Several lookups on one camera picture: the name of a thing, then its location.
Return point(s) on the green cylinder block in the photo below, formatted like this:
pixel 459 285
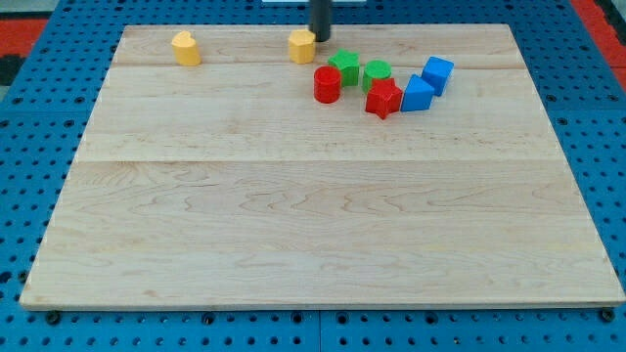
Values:
pixel 375 69

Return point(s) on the red star block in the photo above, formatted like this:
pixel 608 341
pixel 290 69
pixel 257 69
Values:
pixel 383 98

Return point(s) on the blue triangle block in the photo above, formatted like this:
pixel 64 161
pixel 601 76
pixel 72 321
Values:
pixel 418 95

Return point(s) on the light wooden board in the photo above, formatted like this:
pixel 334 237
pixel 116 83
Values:
pixel 227 186

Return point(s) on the yellow hexagon block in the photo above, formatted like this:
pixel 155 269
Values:
pixel 302 46

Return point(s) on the green star block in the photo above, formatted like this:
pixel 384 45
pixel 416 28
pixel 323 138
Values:
pixel 347 62

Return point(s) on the blue cube block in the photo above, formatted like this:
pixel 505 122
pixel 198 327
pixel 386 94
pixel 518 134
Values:
pixel 436 73

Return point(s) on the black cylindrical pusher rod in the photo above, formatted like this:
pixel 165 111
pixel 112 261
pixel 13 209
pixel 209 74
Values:
pixel 320 19

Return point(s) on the red cylinder block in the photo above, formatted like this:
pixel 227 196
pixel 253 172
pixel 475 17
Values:
pixel 327 84

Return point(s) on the yellow heart block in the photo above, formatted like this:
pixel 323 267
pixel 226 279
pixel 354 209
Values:
pixel 185 49

